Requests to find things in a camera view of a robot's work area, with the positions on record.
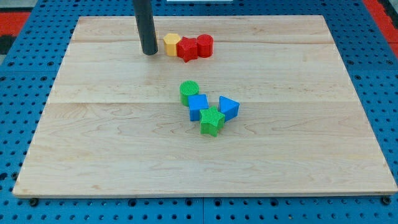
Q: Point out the yellow hexagon block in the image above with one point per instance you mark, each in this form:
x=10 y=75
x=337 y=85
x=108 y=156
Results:
x=170 y=44

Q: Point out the blue cube block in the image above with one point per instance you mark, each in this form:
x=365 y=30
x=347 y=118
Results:
x=195 y=104

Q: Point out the green star block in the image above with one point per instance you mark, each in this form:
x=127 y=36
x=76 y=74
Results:
x=211 y=121

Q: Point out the green cylinder block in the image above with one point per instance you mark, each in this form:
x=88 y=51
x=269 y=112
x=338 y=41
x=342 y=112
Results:
x=188 y=88

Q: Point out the blue triangle block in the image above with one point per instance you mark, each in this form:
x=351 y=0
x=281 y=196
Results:
x=228 y=107

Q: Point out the red star block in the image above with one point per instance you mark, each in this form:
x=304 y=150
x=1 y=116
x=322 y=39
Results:
x=187 y=49

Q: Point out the red cylinder block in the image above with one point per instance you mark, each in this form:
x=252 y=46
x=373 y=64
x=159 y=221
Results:
x=205 y=45

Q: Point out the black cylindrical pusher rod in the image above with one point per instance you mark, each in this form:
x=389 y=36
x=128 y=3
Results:
x=145 y=25

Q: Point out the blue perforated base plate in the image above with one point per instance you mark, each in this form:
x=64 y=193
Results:
x=30 y=67

